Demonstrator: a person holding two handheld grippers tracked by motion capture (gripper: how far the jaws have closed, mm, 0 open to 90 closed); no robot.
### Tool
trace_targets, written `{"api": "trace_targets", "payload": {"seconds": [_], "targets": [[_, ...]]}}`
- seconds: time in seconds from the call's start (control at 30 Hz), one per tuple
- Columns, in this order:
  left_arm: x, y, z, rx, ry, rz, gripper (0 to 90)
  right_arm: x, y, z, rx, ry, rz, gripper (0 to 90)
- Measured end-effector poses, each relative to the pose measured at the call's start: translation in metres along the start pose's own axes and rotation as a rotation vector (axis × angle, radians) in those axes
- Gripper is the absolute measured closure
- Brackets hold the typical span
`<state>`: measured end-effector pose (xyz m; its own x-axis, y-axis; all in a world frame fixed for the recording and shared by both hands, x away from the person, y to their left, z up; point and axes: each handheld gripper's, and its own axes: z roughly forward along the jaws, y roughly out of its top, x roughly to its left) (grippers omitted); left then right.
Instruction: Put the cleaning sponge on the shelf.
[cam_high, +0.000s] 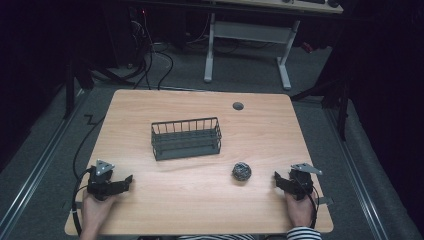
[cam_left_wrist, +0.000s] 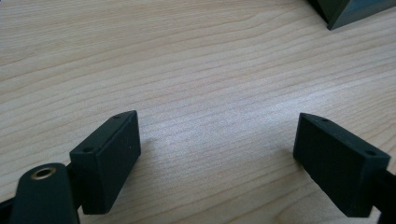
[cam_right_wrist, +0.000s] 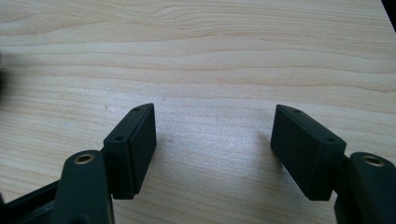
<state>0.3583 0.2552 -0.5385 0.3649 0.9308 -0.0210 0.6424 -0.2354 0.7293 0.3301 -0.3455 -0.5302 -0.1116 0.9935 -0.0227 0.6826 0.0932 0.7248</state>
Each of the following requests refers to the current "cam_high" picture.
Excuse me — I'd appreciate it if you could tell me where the person's left hand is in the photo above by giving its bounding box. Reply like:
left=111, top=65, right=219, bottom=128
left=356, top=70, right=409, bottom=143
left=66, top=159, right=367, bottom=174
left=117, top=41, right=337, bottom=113
left=81, top=190, right=118, bottom=238

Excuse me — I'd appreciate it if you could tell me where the right hand-held gripper black cable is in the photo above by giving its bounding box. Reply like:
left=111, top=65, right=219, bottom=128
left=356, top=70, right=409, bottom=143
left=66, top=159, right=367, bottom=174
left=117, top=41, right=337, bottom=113
left=299, top=181, right=321, bottom=230

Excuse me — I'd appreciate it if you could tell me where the left hand-held gripper black cable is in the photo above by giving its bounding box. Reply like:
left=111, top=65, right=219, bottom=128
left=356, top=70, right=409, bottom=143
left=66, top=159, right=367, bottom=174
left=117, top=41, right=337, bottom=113
left=71, top=114, right=108, bottom=238

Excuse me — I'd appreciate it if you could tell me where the bundle of black floor cables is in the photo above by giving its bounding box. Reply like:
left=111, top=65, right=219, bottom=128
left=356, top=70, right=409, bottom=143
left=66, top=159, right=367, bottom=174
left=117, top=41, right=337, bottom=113
left=93, top=8, right=175, bottom=91

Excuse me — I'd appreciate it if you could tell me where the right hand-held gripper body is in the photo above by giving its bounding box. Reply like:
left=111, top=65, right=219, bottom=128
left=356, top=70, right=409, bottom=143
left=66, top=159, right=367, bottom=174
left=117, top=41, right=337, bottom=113
left=288, top=162, right=324, bottom=201

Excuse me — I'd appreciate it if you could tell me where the steel wool ball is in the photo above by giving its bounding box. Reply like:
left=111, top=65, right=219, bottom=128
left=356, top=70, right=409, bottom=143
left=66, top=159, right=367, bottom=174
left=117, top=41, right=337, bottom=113
left=231, top=161, right=253, bottom=182

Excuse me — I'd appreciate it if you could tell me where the white frame desk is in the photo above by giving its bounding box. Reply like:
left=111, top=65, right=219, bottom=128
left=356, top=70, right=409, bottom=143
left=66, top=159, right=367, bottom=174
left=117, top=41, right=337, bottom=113
left=203, top=0, right=344, bottom=91

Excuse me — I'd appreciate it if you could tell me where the metal floor rail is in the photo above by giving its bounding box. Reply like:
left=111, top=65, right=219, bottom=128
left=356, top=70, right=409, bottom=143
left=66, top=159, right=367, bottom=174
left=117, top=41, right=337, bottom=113
left=0, top=89, right=85, bottom=235
left=323, top=106, right=389, bottom=240

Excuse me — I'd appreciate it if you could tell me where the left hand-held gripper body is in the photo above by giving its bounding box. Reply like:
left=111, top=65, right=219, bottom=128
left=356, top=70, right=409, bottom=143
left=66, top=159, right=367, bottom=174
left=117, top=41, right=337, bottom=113
left=87, top=159, right=116, bottom=202

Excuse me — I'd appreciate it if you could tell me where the person's right hand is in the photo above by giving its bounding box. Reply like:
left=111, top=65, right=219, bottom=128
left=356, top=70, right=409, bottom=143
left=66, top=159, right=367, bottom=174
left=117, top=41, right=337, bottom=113
left=284, top=191, right=318, bottom=229

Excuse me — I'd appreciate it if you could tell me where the black metal stand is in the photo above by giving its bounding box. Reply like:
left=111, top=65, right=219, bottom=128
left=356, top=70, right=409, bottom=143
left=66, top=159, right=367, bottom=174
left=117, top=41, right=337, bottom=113
left=290, top=74, right=352, bottom=142
left=62, top=54, right=96, bottom=120

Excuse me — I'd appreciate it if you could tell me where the dark wire basket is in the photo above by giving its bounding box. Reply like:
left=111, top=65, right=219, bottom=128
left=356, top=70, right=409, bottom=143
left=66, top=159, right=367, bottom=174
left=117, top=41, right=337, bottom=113
left=150, top=116, right=223, bottom=162

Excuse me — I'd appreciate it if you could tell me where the hand-held gripper black cable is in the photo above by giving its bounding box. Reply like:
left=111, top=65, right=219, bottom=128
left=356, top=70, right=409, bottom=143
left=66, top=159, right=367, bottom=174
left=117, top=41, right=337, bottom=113
left=299, top=181, right=321, bottom=230
left=71, top=114, right=108, bottom=238

